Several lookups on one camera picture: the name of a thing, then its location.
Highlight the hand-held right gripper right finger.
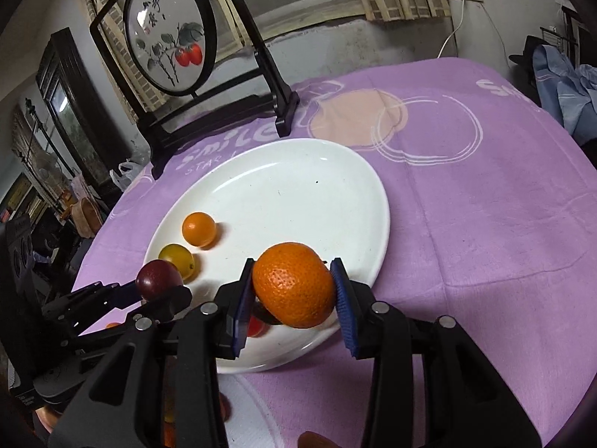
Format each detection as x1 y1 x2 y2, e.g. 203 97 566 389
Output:
329 258 538 448

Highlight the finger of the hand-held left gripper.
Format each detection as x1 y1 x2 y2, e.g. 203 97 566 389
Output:
64 286 193 361
41 281 141 333

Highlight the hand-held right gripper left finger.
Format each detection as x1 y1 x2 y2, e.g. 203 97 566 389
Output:
47 258 262 448

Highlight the dark red cherry tomato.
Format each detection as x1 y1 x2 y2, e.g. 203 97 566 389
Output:
135 261 185 303

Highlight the orange mandarin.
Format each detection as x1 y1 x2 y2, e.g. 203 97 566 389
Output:
252 242 335 329

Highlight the white plate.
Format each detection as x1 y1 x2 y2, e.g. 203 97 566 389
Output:
142 137 391 374

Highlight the yellow-green cherry tomato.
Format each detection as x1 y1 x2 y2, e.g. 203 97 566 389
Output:
158 243 197 282

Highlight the white plastic bag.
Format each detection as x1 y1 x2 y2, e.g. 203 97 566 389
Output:
109 152 150 192

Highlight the orange fruit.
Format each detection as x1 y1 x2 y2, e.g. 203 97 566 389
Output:
298 432 343 448

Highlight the purple printed blanket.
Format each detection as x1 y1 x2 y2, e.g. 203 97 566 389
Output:
70 57 597 448

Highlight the black framed cabinet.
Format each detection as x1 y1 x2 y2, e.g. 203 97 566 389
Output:
35 28 123 193

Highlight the black-framed round painted screen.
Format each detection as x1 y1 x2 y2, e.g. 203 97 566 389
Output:
88 0 301 180

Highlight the blue clothing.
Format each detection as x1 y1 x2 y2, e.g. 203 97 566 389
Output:
532 44 597 146

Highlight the dark chair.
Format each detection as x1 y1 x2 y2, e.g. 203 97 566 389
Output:
508 25 575 103

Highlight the white cable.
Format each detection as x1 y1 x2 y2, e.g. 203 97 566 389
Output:
437 0 467 60

